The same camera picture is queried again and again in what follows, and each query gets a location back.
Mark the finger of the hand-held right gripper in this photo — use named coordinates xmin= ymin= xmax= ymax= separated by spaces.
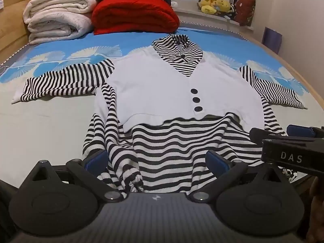
xmin=287 ymin=124 xmax=324 ymax=140
xmin=249 ymin=128 xmax=315 ymax=146

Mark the window sill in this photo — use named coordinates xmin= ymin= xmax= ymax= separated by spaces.
xmin=174 ymin=4 xmax=254 ymax=32

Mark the black white striped sweater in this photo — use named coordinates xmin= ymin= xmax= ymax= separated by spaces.
xmin=11 ymin=33 xmax=308 ymax=199

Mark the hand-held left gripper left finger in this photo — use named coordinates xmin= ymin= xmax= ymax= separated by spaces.
xmin=24 ymin=149 xmax=127 ymax=203

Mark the yellow plush toy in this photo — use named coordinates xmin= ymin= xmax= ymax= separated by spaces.
xmin=198 ymin=0 xmax=217 ymax=15
xmin=216 ymin=0 xmax=233 ymax=14

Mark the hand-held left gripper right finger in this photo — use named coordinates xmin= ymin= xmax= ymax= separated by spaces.
xmin=189 ymin=150 xmax=294 ymax=204

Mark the folded white quilt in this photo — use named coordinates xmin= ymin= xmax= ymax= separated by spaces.
xmin=23 ymin=0 xmax=99 ymax=45

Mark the folded red blanket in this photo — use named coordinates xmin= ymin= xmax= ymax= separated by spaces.
xmin=91 ymin=0 xmax=180 ymax=35

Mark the wooden headboard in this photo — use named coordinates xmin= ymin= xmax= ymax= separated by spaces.
xmin=0 ymin=0 xmax=38 ymax=55

